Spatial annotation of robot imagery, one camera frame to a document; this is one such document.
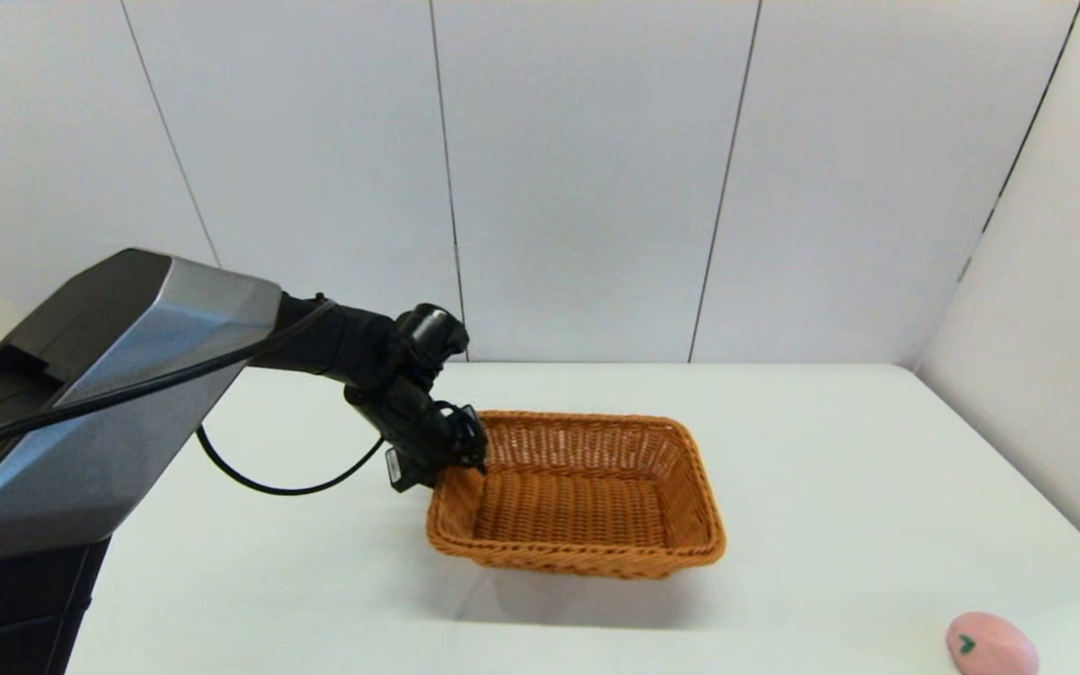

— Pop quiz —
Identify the orange woven wicker basket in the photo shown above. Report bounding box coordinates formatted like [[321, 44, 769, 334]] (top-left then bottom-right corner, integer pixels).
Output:
[[426, 410, 728, 580]]

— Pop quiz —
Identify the pink toy peach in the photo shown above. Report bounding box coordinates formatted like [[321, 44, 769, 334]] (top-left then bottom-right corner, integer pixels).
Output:
[[946, 611, 1040, 675]]

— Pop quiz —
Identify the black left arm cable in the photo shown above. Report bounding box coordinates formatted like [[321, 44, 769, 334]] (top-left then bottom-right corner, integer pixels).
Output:
[[0, 294, 385, 497]]

